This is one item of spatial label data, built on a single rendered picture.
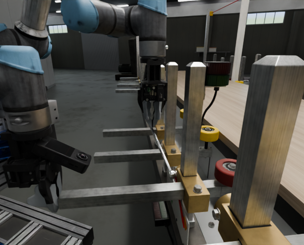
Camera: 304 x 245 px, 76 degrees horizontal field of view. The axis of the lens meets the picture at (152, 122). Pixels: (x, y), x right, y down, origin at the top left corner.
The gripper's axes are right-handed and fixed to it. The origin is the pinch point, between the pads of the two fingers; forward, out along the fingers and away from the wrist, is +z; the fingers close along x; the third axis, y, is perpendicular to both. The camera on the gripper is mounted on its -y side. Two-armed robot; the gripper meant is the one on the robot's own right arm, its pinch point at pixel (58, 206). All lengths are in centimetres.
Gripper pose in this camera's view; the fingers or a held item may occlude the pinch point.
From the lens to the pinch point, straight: 55.1
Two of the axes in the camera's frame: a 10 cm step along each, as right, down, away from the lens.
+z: 0.0, 9.4, 3.3
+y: -9.9, 0.4, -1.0
